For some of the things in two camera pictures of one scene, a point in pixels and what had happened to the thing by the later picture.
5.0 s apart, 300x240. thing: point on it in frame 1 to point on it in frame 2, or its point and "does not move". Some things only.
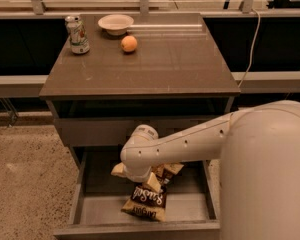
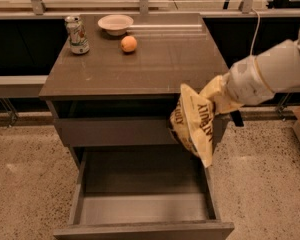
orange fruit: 128,43 does not move
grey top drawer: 111,131 does not move
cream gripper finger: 153,182 to 225,104
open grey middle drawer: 191,208 does not move
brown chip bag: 146,201 to 192,123
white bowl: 115,24 does not move
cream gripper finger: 119,170 to 214,87
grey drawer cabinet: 111,73 does not move
